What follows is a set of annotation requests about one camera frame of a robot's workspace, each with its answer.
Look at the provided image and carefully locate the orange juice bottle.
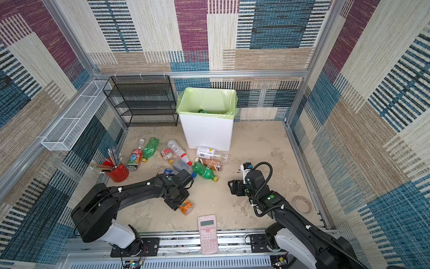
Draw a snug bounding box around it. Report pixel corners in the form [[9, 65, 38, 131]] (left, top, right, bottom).
[[179, 200, 194, 215]]

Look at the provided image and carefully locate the white yellow label bottle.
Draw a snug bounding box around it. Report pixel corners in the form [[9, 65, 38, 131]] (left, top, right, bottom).
[[197, 146, 228, 161]]

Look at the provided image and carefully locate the green bottle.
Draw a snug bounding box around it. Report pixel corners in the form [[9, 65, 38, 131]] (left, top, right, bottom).
[[198, 109, 210, 114], [141, 137, 160, 163], [192, 162, 219, 182]]

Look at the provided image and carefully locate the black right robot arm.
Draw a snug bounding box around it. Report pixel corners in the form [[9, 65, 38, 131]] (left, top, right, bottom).
[[228, 161, 366, 269]]

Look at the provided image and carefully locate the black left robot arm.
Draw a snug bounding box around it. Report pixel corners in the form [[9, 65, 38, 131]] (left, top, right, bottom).
[[71, 170, 194, 257]]

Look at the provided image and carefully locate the white bin with green liner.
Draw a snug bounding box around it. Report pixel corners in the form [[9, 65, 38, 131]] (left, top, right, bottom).
[[176, 87, 238, 151]]

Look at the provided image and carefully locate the pepsi label clear bottle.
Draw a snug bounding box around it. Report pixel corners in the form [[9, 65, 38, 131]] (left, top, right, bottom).
[[163, 169, 175, 175]]

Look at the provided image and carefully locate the light blue label bottle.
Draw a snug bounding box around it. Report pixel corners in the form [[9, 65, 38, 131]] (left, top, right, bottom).
[[169, 159, 197, 179]]

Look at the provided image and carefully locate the brown tea bottle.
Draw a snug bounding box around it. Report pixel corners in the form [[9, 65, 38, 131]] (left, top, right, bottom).
[[195, 158, 223, 171]]

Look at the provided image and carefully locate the small red label bottle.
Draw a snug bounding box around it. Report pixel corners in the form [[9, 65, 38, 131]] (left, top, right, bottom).
[[160, 149, 173, 160]]

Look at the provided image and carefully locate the pink calculator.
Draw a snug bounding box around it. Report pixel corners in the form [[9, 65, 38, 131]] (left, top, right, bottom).
[[198, 215, 218, 254]]

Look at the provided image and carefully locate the clear bottle red cap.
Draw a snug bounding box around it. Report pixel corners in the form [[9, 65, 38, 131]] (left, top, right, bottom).
[[168, 140, 192, 166]]

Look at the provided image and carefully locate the qoo red label bottle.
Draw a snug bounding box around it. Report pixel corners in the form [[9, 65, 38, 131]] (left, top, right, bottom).
[[126, 139, 145, 171]]

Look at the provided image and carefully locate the red pencil cup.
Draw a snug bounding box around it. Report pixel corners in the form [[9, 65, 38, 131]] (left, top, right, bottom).
[[90, 148, 129, 183]]

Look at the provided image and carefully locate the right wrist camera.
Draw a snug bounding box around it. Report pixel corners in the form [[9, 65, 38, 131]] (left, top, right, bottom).
[[240, 163, 253, 184]]

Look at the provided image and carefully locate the black wire mesh shelf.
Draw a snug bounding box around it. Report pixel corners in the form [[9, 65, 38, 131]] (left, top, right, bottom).
[[103, 75, 178, 127]]

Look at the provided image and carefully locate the white wire wall basket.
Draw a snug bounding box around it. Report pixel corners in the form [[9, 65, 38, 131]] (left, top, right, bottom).
[[41, 80, 106, 151]]

